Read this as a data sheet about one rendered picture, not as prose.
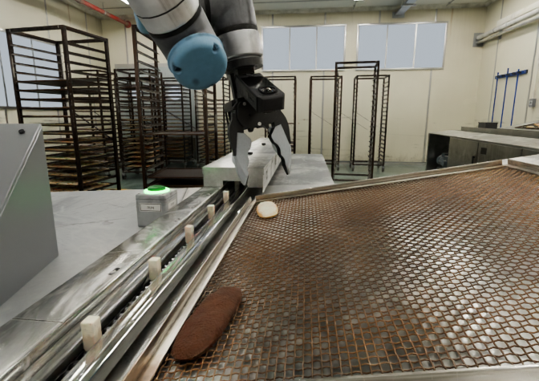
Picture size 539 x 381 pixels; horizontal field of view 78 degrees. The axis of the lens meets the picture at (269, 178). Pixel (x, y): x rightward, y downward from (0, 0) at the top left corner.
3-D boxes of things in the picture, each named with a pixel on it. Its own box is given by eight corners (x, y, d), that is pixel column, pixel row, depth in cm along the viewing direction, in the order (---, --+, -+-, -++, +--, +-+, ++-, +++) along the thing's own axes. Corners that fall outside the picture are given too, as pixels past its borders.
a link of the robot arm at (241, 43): (265, 27, 55) (217, 30, 52) (269, 55, 55) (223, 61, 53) (250, 41, 62) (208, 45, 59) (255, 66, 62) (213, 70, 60)
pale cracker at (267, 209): (255, 206, 65) (254, 200, 65) (274, 202, 65) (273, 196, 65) (258, 220, 55) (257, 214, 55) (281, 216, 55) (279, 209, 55)
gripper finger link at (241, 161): (238, 182, 63) (245, 134, 62) (248, 186, 57) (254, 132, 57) (222, 180, 62) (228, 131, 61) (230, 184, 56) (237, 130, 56)
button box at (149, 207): (152, 229, 82) (149, 186, 80) (183, 231, 81) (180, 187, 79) (135, 242, 74) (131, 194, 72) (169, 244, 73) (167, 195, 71)
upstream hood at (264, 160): (261, 148, 219) (261, 135, 217) (288, 149, 217) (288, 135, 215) (202, 192, 97) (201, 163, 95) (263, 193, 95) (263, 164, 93)
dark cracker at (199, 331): (215, 289, 34) (213, 280, 33) (250, 289, 32) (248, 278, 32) (159, 362, 24) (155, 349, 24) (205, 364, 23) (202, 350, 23)
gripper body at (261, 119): (265, 128, 66) (253, 66, 64) (281, 126, 58) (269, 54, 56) (228, 135, 63) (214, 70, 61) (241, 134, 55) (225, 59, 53)
